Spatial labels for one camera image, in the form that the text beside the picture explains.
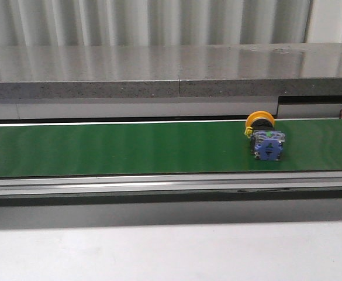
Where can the yellow push button switch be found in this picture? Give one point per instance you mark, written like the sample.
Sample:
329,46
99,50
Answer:
266,143

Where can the grey cabinet front panel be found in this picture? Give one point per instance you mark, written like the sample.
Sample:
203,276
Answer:
179,107

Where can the green conveyor belt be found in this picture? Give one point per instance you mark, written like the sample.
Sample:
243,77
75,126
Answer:
161,148

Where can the white curtain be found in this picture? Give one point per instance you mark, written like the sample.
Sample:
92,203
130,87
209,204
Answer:
168,23

